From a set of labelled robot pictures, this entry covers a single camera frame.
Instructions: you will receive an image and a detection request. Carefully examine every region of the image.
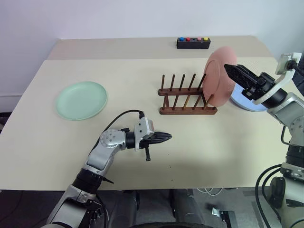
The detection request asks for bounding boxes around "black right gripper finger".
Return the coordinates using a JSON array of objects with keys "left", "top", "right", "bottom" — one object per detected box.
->
[
  {"left": 224, "top": 63, "right": 258, "bottom": 89},
  {"left": 237, "top": 64, "right": 260, "bottom": 79}
]

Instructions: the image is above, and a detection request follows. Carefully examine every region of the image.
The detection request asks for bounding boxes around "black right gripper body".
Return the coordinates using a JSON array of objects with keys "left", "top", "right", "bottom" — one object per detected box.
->
[{"left": 242, "top": 73, "right": 277, "bottom": 101}]

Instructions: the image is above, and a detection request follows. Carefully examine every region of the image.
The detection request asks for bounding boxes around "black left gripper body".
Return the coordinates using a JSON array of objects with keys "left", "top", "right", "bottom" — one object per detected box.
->
[{"left": 139, "top": 135, "right": 158, "bottom": 162}]

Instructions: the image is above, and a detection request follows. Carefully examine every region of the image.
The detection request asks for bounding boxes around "pink plate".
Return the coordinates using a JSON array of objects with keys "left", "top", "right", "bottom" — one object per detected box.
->
[{"left": 202, "top": 46, "right": 238, "bottom": 108}]

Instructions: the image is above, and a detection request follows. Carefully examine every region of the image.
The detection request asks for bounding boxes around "wooden dish rack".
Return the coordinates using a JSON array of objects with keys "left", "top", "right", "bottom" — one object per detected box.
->
[{"left": 158, "top": 73, "right": 218, "bottom": 115}]

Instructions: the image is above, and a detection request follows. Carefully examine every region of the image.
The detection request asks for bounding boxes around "blue plate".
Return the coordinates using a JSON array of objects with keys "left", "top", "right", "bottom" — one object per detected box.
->
[{"left": 228, "top": 83, "right": 269, "bottom": 113}]

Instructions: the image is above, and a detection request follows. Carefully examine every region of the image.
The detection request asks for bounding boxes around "black button box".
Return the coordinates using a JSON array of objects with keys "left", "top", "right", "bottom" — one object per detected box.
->
[{"left": 176, "top": 37, "right": 212, "bottom": 50}]

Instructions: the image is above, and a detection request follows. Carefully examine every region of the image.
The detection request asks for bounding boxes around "dark rounded robot leg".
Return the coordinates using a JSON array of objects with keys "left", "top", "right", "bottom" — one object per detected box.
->
[
  {"left": 101, "top": 190, "right": 139, "bottom": 228},
  {"left": 170, "top": 189, "right": 205, "bottom": 228}
]

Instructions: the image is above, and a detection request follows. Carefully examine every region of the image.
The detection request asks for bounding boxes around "green plate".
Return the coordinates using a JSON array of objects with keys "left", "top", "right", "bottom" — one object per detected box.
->
[{"left": 55, "top": 81, "right": 109, "bottom": 121}]

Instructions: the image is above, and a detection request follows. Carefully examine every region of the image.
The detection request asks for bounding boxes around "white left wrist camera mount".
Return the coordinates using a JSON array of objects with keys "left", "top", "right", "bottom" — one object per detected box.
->
[{"left": 133, "top": 117, "right": 156, "bottom": 152}]

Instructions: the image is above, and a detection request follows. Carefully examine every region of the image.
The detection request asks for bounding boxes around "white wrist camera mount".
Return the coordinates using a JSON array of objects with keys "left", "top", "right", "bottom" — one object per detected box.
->
[
  {"left": 252, "top": 52, "right": 303, "bottom": 105},
  {"left": 133, "top": 117, "right": 156, "bottom": 152}
]

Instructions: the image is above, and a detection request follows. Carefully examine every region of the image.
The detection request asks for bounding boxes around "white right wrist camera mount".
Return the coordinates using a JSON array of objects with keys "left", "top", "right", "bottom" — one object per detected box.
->
[{"left": 252, "top": 52, "right": 303, "bottom": 105}]

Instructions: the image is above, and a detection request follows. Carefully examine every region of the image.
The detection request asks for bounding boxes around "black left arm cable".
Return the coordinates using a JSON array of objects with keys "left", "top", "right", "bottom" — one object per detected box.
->
[{"left": 102, "top": 109, "right": 146, "bottom": 135}]

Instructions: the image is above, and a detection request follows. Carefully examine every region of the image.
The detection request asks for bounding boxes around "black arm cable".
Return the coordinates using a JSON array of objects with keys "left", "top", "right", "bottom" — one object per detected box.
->
[
  {"left": 102, "top": 109, "right": 146, "bottom": 135},
  {"left": 255, "top": 125, "right": 292, "bottom": 228}
]

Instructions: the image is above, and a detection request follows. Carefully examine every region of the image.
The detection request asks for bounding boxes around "white cable on floor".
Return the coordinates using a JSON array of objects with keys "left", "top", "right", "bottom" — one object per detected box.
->
[{"left": 196, "top": 187, "right": 224, "bottom": 197}]

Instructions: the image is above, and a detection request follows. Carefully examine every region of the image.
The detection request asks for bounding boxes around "metal bracket on floor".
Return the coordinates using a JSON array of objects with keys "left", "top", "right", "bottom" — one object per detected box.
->
[{"left": 210, "top": 206, "right": 236, "bottom": 226}]

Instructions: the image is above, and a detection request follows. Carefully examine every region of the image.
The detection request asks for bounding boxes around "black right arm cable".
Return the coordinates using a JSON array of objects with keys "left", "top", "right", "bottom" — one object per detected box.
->
[{"left": 255, "top": 125, "right": 292, "bottom": 228}]

